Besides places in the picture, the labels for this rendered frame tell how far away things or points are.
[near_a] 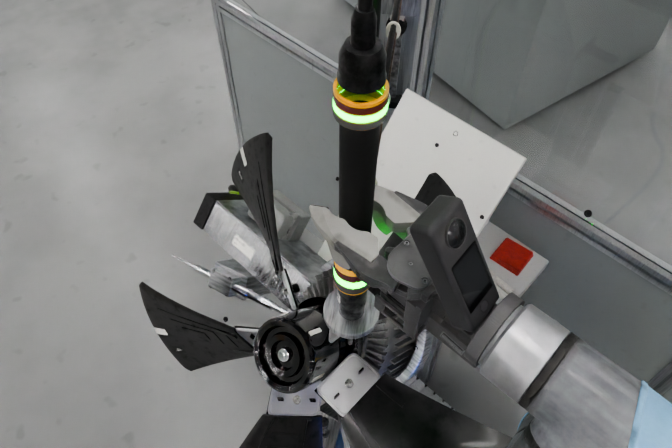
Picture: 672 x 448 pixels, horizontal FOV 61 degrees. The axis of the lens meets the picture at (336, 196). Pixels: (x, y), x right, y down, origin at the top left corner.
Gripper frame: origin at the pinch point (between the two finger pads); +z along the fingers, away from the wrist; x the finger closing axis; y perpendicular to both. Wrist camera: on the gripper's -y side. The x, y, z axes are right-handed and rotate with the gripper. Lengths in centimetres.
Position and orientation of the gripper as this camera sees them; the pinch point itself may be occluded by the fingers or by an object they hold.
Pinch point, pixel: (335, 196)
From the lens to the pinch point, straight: 57.1
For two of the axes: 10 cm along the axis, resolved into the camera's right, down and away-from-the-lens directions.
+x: 6.9, -5.6, 4.6
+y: 0.0, 6.3, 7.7
